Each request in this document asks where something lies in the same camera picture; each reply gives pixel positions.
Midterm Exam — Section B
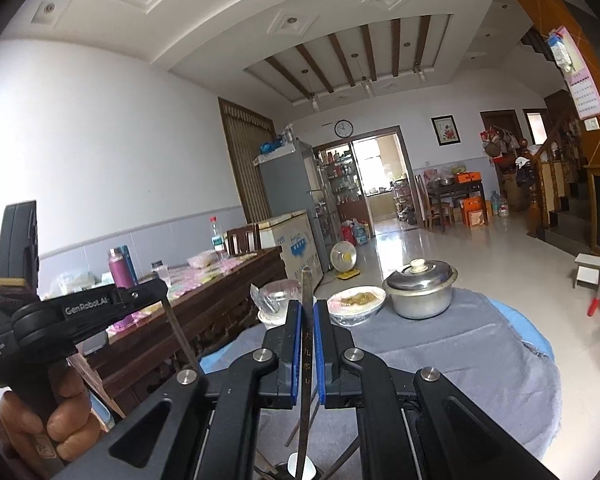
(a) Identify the blue thermos bottle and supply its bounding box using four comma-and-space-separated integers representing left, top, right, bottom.
121, 245, 140, 283

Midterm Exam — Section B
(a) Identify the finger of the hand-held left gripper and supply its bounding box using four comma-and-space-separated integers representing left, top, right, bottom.
114, 277, 170, 318

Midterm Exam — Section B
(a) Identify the aluminium pot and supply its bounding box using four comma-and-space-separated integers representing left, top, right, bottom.
387, 280, 456, 320

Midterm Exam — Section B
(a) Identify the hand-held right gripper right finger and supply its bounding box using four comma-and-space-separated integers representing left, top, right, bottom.
314, 300, 556, 480

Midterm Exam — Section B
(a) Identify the person's left hand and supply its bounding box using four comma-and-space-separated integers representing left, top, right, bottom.
0, 360, 103, 478

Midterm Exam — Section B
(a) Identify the wall calendar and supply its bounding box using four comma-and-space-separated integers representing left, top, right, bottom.
547, 25, 600, 121

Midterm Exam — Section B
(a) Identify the small round fan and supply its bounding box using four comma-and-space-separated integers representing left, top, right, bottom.
329, 241, 359, 281

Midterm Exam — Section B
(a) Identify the framed picture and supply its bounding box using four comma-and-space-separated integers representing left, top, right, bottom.
431, 115, 461, 147

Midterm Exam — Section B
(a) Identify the carved wooden sideboard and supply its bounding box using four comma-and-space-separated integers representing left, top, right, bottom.
65, 247, 301, 421

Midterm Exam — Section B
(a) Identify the white step stool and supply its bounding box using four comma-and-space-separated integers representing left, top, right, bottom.
574, 253, 600, 288

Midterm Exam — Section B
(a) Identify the red-capped water bottle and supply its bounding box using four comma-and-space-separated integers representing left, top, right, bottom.
210, 216, 226, 261

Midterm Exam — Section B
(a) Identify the white spoon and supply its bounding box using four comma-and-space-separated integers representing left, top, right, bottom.
287, 452, 317, 480

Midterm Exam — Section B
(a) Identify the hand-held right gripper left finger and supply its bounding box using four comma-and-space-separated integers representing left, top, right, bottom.
50, 300, 303, 480

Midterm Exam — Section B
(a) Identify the glass display cabinet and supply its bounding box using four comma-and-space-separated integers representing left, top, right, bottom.
315, 145, 366, 221

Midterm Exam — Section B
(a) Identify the grey tablecloth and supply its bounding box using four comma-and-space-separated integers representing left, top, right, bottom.
200, 287, 563, 480

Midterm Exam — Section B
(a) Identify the wrapped bowl of food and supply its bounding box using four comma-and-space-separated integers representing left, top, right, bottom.
326, 286, 387, 327

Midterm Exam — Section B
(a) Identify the white chest freezer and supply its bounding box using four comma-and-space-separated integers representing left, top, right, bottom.
257, 210, 326, 286

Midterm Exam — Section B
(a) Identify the pink checked table cover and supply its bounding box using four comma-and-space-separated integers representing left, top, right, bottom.
45, 255, 271, 336

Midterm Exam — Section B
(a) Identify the orange carton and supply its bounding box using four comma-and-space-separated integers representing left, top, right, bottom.
461, 197, 491, 228

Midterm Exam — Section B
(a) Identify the dark wooden dining table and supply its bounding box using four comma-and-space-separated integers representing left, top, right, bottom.
426, 180, 488, 231

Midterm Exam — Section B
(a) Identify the dark metal chopstick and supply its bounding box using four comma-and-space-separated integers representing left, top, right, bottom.
294, 266, 315, 480
161, 294, 206, 377

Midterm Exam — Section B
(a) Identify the white bowl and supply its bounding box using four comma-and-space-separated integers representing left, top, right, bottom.
257, 310, 288, 331

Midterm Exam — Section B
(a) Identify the grey refrigerator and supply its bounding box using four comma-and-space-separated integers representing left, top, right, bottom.
257, 140, 331, 271

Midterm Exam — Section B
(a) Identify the wooden stair railing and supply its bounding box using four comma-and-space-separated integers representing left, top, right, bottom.
527, 145, 586, 241

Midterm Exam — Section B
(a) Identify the brown door curtain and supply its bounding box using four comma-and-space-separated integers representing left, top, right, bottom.
218, 97, 276, 226

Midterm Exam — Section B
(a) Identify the purple thermos bottle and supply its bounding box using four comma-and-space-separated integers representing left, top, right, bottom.
107, 247, 140, 328

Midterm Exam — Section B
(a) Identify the dark wooden chair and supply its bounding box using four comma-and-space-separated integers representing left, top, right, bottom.
226, 224, 262, 257

